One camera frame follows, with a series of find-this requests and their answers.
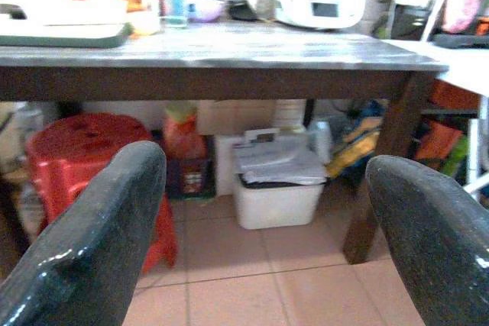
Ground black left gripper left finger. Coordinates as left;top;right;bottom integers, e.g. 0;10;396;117
0;140;168;326

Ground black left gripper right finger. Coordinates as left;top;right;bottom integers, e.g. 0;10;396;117
365;154;489;326

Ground orange storage box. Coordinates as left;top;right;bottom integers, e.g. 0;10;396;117
413;118;464;162

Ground red plastic stool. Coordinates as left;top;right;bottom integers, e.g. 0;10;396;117
25;112;180;276

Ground dark printed crate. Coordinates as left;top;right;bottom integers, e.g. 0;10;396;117
165;157;215;201

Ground blue and yellow bag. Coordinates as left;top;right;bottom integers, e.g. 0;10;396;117
325;99;387;181

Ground orange plastic bag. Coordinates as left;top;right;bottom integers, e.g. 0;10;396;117
162;105;208;162

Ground white plastic jug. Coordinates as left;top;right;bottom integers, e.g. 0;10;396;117
308;118;332;166

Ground white lidded plastic bin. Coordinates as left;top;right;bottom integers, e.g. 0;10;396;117
231;127;329;231

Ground white side table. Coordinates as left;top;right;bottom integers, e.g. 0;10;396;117
381;37;489;198

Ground green serving tray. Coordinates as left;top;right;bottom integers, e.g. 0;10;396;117
0;21;131;50

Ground dark wooden table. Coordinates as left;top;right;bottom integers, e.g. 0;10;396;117
0;20;451;266

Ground white flat dish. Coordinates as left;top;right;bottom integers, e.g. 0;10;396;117
0;0;130;28

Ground pink bag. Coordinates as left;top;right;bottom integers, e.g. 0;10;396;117
442;0;485;34

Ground purple bowl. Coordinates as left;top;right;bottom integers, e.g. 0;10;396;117
186;0;227;24

